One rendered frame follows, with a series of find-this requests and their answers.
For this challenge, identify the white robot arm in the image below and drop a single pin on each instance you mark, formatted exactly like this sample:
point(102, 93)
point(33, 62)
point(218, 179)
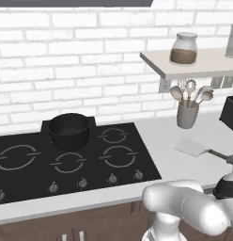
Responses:
point(190, 207)

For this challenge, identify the black cooking pot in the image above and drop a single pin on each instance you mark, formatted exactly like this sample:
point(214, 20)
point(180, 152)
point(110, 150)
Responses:
point(69, 135)

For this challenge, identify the grey spatula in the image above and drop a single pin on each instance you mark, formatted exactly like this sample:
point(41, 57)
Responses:
point(192, 147)

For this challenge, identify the black hob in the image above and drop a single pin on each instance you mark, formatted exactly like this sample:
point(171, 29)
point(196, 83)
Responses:
point(90, 169)

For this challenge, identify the grey hob knob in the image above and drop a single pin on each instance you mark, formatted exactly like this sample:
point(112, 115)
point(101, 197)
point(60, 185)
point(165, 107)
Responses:
point(112, 179)
point(0, 195)
point(53, 187)
point(82, 183)
point(138, 174)

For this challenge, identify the beige wooden spoon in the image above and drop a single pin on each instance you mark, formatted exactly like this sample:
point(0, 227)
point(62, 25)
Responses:
point(205, 88)
point(207, 95)
point(176, 93)

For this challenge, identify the grey utensil holder cup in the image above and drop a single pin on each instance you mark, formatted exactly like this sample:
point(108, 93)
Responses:
point(187, 117)

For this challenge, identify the glass jar with brown contents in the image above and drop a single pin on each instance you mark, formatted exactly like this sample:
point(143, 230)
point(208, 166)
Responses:
point(183, 51)

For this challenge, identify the brown cupboard door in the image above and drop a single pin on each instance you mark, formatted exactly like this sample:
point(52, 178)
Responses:
point(105, 222)
point(34, 230)

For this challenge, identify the dark grey range hood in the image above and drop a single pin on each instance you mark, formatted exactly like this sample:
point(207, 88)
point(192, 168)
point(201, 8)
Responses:
point(74, 3)

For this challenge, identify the white wall socket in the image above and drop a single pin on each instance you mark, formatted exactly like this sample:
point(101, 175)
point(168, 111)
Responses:
point(164, 85)

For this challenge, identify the cream wall shelf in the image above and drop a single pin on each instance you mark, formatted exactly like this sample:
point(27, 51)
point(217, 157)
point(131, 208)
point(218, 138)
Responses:
point(196, 70)

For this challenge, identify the grey wall switch plate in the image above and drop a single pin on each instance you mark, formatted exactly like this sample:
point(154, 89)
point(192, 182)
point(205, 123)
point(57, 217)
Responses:
point(222, 82)

